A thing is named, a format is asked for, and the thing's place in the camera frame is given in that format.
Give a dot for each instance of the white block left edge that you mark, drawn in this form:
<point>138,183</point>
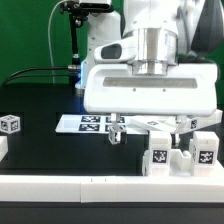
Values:
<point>3,147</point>

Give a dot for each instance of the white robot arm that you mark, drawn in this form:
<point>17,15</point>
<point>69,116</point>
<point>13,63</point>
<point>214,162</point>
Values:
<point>197,24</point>

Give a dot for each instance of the white front fence rail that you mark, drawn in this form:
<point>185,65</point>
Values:
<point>21,188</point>

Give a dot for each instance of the small white tag cube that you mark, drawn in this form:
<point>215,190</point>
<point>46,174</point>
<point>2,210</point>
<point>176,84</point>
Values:
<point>117,135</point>

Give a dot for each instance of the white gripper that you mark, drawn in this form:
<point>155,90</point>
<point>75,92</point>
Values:
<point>140,74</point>

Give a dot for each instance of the white fence rail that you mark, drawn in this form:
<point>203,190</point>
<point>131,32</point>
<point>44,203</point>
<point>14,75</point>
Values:
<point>220,168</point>
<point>21,188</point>

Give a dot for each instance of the white tag sheet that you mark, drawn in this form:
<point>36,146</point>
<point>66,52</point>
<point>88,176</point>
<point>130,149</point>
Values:
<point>90,124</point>

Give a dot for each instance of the white right fence rail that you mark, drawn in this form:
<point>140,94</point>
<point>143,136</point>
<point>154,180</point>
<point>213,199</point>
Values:
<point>220,168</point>

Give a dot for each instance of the white chair back piece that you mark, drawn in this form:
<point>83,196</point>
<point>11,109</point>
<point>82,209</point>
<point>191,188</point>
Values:
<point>154,123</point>

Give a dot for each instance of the white tag cube far left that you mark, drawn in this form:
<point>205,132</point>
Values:
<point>10,124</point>

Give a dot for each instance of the white chair seat block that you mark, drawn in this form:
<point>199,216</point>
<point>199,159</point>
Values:
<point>180,163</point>

